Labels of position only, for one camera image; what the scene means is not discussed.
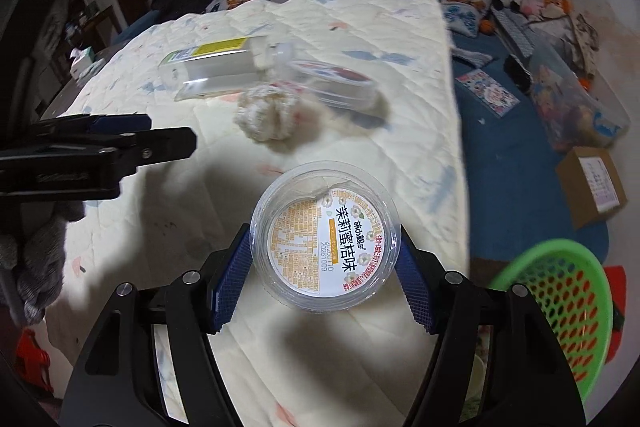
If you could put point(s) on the brown cardboard box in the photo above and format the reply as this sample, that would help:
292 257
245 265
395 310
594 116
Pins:
591 184

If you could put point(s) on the black small box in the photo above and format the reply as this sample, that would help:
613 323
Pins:
518 73

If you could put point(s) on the white tissue ball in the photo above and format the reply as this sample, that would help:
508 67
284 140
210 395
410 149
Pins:
267 113

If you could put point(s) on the grey gloved left hand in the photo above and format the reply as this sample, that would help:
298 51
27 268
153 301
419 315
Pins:
32 262

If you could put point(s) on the clear bottle yellow label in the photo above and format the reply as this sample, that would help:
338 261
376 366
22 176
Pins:
222 67

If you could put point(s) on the clear round plastic cup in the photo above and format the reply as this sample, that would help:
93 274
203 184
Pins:
325 237

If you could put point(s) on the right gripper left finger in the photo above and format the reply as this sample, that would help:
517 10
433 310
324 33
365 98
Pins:
116 379

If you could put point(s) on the clear plastic storage bin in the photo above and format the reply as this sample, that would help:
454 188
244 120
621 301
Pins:
572 115

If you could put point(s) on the orange small ball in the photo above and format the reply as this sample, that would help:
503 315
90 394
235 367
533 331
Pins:
487 27

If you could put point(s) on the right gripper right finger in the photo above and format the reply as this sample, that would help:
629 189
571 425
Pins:
527 380

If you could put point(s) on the colourful picture book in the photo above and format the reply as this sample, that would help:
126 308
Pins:
488 91

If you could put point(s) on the green plastic waste basket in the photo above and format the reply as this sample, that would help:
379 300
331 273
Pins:
569 284

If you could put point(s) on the red plastic stool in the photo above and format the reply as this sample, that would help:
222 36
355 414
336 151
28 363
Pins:
617 280

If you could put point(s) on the clear plastic container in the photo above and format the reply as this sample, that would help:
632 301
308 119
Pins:
333 85

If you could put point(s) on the white quilted blanket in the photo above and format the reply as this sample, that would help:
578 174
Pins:
284 366

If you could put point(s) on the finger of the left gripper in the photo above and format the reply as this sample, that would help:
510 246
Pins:
155 146
122 123

